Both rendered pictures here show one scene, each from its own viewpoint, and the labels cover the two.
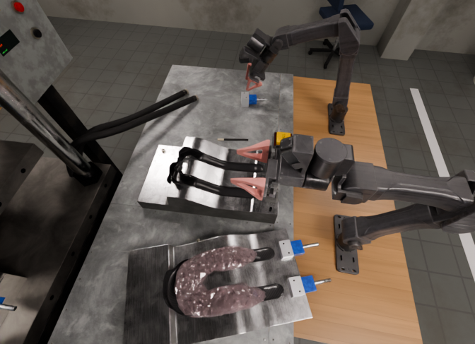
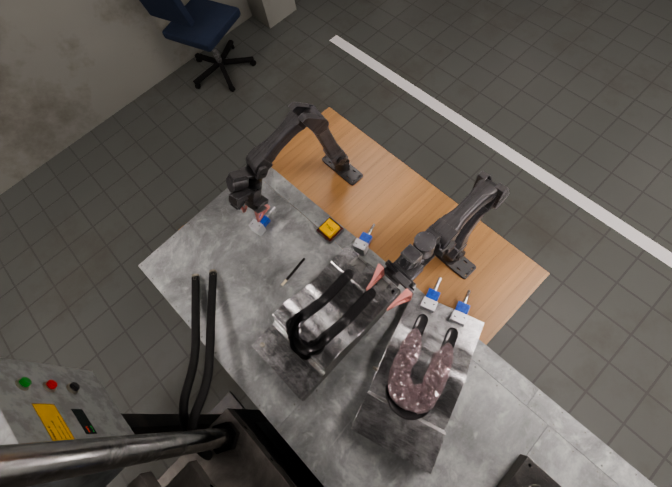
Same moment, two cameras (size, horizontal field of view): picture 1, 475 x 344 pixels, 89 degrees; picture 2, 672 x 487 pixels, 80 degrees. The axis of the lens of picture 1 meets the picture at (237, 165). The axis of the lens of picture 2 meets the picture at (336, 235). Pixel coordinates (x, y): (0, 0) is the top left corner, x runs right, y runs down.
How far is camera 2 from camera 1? 66 cm
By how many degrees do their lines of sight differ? 20
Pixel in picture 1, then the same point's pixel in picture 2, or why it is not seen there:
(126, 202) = (286, 413)
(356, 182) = (445, 238)
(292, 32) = (267, 153)
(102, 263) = (334, 466)
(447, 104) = (372, 29)
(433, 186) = (476, 200)
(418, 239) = (469, 178)
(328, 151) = (425, 243)
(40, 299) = not seen: outside the picture
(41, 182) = not seen: outside the picture
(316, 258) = (446, 286)
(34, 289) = not seen: outside the picture
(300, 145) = (411, 255)
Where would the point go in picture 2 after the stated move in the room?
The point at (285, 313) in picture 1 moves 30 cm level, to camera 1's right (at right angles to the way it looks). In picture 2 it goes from (470, 338) to (513, 269)
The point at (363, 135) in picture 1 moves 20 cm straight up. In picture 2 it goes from (374, 161) to (373, 131)
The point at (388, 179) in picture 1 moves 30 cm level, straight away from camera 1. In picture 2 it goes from (455, 219) to (441, 133)
